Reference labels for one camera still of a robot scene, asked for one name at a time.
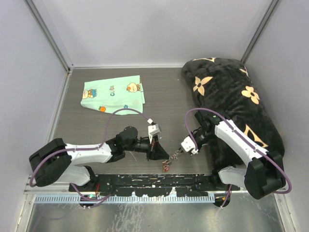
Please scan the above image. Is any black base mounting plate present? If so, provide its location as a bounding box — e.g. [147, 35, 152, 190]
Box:
[77, 174, 228, 197]

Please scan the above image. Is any aluminium frame post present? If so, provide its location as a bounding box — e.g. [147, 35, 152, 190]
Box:
[24, 0, 74, 73]
[241, 0, 281, 64]

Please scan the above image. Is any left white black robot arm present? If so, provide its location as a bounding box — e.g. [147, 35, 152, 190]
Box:
[29, 124, 169, 191]

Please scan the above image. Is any black floral plush pillow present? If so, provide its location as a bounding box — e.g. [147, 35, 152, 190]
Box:
[182, 58, 285, 156]

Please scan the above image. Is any metal keyring disc with rings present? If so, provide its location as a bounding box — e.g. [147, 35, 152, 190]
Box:
[162, 149, 182, 165]

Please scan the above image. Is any white slotted cable duct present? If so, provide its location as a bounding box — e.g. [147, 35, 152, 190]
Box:
[34, 193, 215, 204]

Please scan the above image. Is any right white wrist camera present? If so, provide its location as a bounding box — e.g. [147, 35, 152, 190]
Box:
[181, 136, 198, 155]

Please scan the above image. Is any right aluminium frame post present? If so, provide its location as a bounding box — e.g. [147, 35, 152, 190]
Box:
[241, 0, 281, 64]

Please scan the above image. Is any green cartoon print cloth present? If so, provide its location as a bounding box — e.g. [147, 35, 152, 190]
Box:
[81, 75, 145, 115]

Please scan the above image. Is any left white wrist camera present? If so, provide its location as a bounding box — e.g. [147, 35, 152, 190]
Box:
[148, 123, 161, 142]

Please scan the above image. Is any left aluminium frame post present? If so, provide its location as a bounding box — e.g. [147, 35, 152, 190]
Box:
[24, 0, 74, 73]

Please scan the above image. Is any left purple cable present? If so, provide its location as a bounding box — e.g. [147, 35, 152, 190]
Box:
[30, 108, 154, 188]

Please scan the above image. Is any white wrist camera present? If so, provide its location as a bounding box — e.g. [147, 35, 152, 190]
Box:
[148, 123, 161, 142]
[181, 136, 198, 155]

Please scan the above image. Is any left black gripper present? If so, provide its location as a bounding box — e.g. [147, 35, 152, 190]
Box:
[124, 135, 169, 161]

